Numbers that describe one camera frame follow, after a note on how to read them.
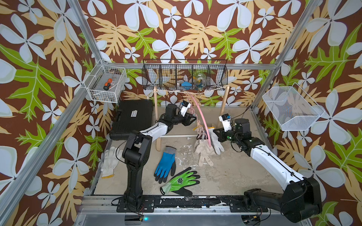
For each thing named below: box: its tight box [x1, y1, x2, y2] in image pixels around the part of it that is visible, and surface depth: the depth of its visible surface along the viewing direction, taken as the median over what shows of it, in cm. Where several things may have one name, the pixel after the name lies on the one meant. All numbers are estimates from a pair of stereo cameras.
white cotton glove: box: [207, 126, 225, 155], surface depth 87 cm
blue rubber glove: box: [153, 145, 177, 184], surface depth 86 cm
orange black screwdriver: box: [103, 78, 113, 91], surface depth 82 cm
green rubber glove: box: [160, 167, 201, 196], surface depth 82 cm
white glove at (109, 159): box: [98, 146, 124, 179], surface depth 88 cm
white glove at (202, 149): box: [193, 139, 215, 167], surface depth 90 cm
